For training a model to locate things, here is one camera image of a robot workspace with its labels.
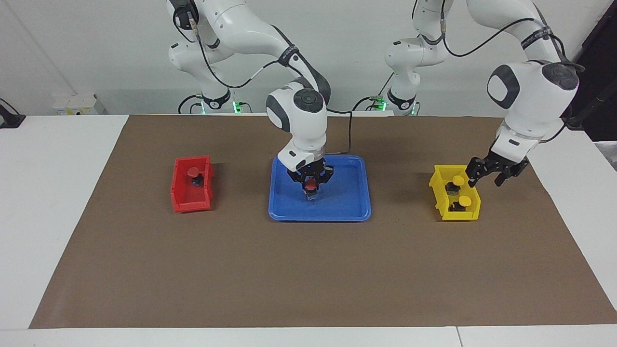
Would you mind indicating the yellow push button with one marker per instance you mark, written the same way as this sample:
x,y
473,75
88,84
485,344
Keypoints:
x,y
464,199
458,180

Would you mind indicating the black equipment stand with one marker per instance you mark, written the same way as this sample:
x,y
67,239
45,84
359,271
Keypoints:
x,y
600,72

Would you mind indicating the yellow plastic bin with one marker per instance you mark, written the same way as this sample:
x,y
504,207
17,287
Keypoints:
x,y
460,215

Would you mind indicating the red push button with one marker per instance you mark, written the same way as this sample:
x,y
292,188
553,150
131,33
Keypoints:
x,y
311,184
193,171

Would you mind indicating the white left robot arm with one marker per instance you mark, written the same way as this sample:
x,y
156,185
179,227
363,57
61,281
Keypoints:
x,y
535,101

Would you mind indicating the blue plastic tray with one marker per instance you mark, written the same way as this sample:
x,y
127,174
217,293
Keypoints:
x,y
347,202

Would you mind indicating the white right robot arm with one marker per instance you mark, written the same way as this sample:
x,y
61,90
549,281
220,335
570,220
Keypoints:
x,y
301,123

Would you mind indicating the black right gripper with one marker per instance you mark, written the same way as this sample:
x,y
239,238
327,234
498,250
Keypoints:
x,y
311,169

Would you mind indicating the red plastic bin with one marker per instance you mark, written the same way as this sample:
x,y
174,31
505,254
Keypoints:
x,y
190,200

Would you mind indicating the brown paper table mat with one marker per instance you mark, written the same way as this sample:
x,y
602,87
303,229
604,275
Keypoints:
x,y
308,270

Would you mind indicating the white power box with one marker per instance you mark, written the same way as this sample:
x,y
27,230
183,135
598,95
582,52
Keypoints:
x,y
77,103

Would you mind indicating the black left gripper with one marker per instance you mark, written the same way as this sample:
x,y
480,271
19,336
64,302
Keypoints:
x,y
506,166

